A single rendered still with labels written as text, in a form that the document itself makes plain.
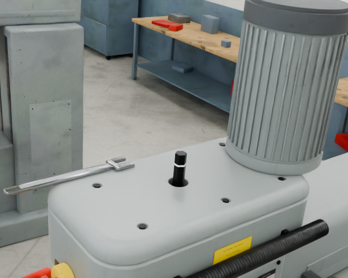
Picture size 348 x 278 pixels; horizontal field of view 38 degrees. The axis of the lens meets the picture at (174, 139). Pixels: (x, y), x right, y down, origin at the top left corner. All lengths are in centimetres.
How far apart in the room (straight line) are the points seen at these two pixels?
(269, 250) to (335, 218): 30
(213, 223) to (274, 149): 22
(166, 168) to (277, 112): 23
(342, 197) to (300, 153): 29
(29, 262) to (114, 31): 517
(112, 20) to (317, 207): 724
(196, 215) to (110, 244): 16
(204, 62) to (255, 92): 643
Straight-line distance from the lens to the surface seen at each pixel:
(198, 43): 621
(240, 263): 91
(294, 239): 100
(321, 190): 128
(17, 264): 381
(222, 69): 712
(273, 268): 108
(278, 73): 94
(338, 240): 126
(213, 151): 107
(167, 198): 89
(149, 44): 846
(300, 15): 91
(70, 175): 93
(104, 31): 831
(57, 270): 89
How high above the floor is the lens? 235
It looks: 24 degrees down
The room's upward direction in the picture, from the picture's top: 5 degrees clockwise
